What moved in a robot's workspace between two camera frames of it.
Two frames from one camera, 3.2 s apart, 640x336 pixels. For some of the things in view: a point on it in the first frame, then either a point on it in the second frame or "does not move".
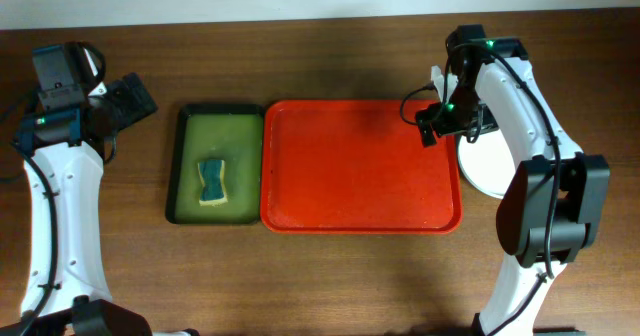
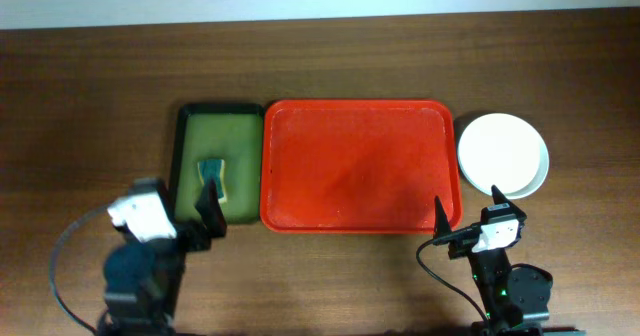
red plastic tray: [354, 167] does not move
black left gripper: [138, 94] -> [195, 234]
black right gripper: [438, 123] -> [458, 242]
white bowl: [487, 163] does not move
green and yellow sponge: [214, 192] does not move
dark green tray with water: [212, 132] does not move
